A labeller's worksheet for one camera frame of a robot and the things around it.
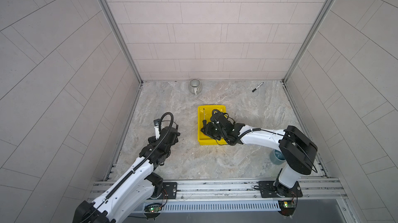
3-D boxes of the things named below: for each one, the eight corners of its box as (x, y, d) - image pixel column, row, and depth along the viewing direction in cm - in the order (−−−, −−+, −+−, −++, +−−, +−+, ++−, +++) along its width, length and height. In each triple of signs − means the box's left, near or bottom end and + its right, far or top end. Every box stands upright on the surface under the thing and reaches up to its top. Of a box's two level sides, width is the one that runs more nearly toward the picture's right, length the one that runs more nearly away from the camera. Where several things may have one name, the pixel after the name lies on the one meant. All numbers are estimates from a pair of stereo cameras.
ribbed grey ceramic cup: (189, 96, 109) (188, 90, 104) (190, 84, 116) (189, 78, 111) (201, 96, 109) (201, 90, 104) (201, 84, 116) (201, 78, 111)
